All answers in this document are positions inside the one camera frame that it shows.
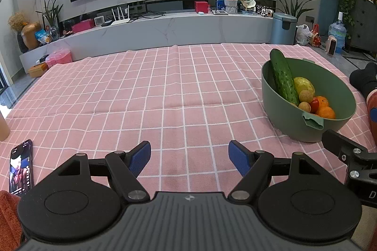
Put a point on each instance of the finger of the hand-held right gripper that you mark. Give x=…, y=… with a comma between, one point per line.
x=334, y=143

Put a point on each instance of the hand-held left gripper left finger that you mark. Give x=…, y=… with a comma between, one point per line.
x=140, y=158

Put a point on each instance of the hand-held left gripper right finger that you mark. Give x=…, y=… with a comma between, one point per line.
x=239, y=158

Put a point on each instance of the orange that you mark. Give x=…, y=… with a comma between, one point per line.
x=322, y=102
x=325, y=113

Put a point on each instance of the red tomato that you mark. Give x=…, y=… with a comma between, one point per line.
x=314, y=105

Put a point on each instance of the green colander bowl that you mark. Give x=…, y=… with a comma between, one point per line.
x=279, y=124

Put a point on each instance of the person's right orange trouser leg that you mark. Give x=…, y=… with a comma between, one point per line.
x=372, y=105

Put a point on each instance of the person's orange trouser leg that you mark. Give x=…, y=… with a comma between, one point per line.
x=8, y=221
x=372, y=105

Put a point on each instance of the yellow green lemon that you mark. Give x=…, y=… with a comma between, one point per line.
x=304, y=85

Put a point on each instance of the person's foot in black sock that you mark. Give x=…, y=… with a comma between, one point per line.
x=363, y=77

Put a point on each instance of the pink checked cloth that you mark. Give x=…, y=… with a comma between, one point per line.
x=176, y=91

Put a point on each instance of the green cucumber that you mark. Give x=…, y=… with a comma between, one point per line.
x=282, y=77

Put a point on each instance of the small white heater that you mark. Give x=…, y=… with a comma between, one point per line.
x=331, y=45

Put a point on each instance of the blue water bottle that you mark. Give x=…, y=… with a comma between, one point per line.
x=337, y=32

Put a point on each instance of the white plastic bag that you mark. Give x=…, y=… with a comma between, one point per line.
x=302, y=35

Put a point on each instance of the black smartphone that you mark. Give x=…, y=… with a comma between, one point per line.
x=20, y=168

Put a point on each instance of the dark drawer cabinet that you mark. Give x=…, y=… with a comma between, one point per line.
x=363, y=24

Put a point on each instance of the blue trash bin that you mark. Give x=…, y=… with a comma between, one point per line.
x=282, y=29

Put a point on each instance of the grey television cabinet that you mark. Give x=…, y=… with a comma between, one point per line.
x=162, y=32

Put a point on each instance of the pink plastic container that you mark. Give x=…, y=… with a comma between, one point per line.
x=59, y=58

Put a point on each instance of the orange cardboard box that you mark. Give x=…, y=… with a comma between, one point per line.
x=38, y=69

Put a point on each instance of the white router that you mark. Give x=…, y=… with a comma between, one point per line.
x=116, y=21

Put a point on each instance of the tan cup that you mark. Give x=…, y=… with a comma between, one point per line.
x=3, y=127

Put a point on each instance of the white desk clock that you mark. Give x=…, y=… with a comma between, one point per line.
x=99, y=21

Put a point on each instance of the pink box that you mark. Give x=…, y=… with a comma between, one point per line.
x=82, y=26

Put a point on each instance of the long-leaf potted plant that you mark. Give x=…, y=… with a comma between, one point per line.
x=294, y=3

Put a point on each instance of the person's left orange trouser leg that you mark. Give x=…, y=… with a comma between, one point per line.
x=8, y=221

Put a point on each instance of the black white patterned item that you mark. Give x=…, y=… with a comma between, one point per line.
x=263, y=10

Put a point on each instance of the blue snack bag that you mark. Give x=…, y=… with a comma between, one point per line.
x=43, y=38

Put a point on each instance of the red box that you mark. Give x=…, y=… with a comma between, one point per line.
x=201, y=7

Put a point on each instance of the white hat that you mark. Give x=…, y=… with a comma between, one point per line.
x=249, y=2

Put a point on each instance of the orange vase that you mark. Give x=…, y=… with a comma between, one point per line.
x=30, y=36

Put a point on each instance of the green plant in glass vase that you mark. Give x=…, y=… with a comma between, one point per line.
x=52, y=15

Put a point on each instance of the dried flower bunch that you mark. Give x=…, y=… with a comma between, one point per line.
x=17, y=21

